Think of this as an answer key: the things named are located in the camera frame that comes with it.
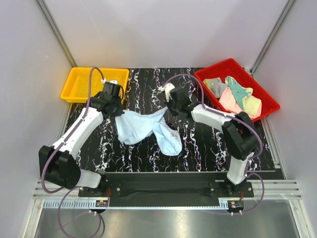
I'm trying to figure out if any light blue towel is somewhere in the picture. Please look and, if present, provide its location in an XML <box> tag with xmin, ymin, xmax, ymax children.
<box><xmin>115</xmin><ymin>107</ymin><xmax>182</xmax><ymax>156</ymax></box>

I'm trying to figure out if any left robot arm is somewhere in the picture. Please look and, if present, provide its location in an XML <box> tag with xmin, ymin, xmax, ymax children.
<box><xmin>39</xmin><ymin>80</ymin><xmax>123</xmax><ymax>196</ymax></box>

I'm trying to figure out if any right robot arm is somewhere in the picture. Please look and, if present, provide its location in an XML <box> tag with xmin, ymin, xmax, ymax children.
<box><xmin>163</xmin><ymin>87</ymin><xmax>261</xmax><ymax>197</ymax></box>

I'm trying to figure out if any yellow plastic bin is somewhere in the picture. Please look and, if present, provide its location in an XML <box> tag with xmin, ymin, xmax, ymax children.
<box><xmin>60</xmin><ymin>67</ymin><xmax>129</xmax><ymax>103</ymax></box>

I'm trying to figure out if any grey towel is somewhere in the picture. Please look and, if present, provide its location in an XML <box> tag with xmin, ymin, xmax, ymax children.
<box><xmin>208</xmin><ymin>79</ymin><xmax>228</xmax><ymax>98</ymax></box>

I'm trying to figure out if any pink towel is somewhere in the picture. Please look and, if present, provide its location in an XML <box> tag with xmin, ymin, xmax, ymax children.
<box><xmin>218</xmin><ymin>88</ymin><xmax>262</xmax><ymax>120</ymax></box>

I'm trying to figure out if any teal patterned towel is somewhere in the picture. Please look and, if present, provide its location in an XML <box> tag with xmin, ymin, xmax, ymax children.
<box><xmin>225</xmin><ymin>76</ymin><xmax>253</xmax><ymax>108</ymax></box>

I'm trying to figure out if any yellow-green towel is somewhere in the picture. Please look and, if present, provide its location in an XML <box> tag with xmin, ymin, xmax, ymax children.
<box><xmin>242</xmin><ymin>95</ymin><xmax>262</xmax><ymax>119</ymax></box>

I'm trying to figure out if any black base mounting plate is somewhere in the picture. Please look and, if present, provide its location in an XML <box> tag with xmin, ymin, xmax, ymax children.
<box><xmin>79</xmin><ymin>172</ymin><xmax>254</xmax><ymax>198</ymax></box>

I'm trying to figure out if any left small electronics board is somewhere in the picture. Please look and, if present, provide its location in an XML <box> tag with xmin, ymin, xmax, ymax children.
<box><xmin>95</xmin><ymin>199</ymin><xmax>109</xmax><ymax>207</ymax></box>

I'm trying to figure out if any small electronics board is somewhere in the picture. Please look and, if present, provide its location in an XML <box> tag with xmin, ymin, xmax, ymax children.
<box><xmin>95</xmin><ymin>199</ymin><xmax>109</xmax><ymax>207</ymax></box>
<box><xmin>228</xmin><ymin>200</ymin><xmax>244</xmax><ymax>210</ymax></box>

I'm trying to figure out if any right small electronics board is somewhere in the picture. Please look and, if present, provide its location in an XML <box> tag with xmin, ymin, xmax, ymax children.
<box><xmin>228</xmin><ymin>200</ymin><xmax>244</xmax><ymax>210</ymax></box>

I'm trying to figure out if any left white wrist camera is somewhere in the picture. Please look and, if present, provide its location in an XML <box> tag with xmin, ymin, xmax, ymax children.
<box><xmin>101</xmin><ymin>78</ymin><xmax>118</xmax><ymax>85</ymax></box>

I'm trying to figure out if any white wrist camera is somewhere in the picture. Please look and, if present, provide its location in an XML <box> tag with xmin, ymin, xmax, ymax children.
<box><xmin>101</xmin><ymin>78</ymin><xmax>118</xmax><ymax>85</ymax></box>
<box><xmin>158</xmin><ymin>83</ymin><xmax>175</xmax><ymax>102</ymax></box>

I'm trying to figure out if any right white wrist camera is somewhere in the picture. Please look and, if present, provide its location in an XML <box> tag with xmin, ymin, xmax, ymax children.
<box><xmin>158</xmin><ymin>83</ymin><xmax>175</xmax><ymax>102</ymax></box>

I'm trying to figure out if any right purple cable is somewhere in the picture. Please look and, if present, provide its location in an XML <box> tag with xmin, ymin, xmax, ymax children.
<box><xmin>159</xmin><ymin>74</ymin><xmax>265</xmax><ymax>215</ymax></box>

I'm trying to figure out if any left corner aluminium post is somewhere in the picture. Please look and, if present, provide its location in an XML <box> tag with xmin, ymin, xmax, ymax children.
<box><xmin>35</xmin><ymin>0</ymin><xmax>78</xmax><ymax>67</ymax></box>

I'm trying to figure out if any corner aluminium post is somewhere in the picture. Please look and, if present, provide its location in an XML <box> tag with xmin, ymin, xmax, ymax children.
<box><xmin>250</xmin><ymin>0</ymin><xmax>297</xmax><ymax>77</ymax></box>
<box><xmin>35</xmin><ymin>0</ymin><xmax>78</xmax><ymax>67</ymax></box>

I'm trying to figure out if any aluminium frame rail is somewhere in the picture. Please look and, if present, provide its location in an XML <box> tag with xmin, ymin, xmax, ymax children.
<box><xmin>33</xmin><ymin>180</ymin><xmax>302</xmax><ymax>210</ymax></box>

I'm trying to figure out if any right corner aluminium post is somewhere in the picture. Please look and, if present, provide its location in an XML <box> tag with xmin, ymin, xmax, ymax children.
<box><xmin>250</xmin><ymin>0</ymin><xmax>297</xmax><ymax>77</ymax></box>

